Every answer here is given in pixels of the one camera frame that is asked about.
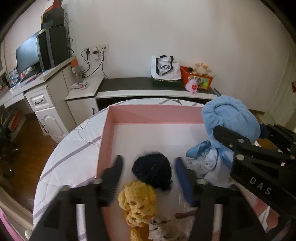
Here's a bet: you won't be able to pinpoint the light blue terry cap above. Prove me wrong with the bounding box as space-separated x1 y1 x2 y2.
201 95 260 149

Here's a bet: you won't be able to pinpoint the clear bag maroon bands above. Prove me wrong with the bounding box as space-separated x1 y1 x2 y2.
175 209 197 219

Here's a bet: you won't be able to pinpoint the yellow crochet item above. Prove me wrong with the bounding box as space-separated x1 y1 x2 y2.
118 180 158 240

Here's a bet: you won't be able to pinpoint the navy knit scrunchie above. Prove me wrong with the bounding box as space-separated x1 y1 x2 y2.
132 153 172 192

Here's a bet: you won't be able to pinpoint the white printed cloth blue bow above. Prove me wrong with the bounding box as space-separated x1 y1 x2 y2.
184 141 234 187

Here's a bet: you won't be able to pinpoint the beige stocking bundle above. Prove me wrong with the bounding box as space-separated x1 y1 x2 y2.
148 216 188 240

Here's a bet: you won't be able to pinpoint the white striped quilt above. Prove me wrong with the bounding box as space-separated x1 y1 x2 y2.
33 98 280 229

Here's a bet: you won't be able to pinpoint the red toy storage box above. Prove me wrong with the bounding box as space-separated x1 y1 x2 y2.
180 66 213 90

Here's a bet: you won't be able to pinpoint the pink heart plush toy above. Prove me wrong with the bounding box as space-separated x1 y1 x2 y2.
185 76 198 94

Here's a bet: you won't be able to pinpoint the beige plush toy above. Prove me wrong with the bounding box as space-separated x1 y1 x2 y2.
193 63 215 77

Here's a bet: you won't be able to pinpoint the pink shallow box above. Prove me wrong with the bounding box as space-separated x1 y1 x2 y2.
96 104 208 240

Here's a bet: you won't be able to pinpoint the white low side cabinet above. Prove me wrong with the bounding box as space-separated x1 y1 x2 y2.
65 75 104 125

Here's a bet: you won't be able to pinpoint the white desk with drawers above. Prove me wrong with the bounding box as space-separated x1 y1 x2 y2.
1 57 76 143

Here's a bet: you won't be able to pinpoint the black white TV stand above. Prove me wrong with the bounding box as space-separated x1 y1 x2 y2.
96 77 218 108

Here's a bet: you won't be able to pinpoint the colourful packet on cabinet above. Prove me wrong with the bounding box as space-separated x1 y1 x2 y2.
70 82 88 89

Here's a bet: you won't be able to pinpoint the orange cap bottle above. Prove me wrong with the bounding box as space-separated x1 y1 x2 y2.
70 59 81 79

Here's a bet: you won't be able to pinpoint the blue white package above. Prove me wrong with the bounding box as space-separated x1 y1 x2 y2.
8 66 19 87

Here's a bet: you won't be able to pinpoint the black computer monitor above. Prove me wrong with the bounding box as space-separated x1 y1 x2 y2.
16 32 41 74

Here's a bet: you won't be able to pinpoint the black computer tower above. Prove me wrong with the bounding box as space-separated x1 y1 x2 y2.
36 26 70 72

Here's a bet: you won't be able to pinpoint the black box on tower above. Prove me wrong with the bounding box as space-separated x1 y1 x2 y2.
41 8 65 29

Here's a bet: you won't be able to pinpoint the red white calendar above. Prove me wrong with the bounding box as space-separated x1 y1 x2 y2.
49 0 63 9

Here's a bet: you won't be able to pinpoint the white tote bag black handles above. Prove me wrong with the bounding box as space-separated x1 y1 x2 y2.
151 55 182 80

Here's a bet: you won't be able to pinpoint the black power cables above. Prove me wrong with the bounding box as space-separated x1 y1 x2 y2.
79 47 108 79

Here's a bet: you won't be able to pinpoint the white wall socket strip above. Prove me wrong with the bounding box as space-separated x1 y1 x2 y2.
85 44 109 60

